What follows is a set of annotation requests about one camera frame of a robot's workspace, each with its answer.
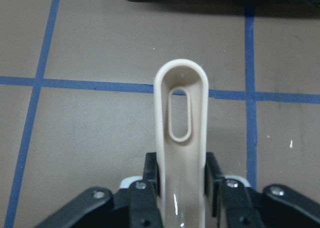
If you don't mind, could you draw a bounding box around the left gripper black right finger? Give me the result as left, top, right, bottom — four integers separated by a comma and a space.
204, 152, 320, 227

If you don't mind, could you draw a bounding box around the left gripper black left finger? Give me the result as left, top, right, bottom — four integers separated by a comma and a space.
37, 152, 163, 227

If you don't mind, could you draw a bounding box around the beige plastic dustpan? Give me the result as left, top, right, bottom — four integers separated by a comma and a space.
153, 59, 209, 227

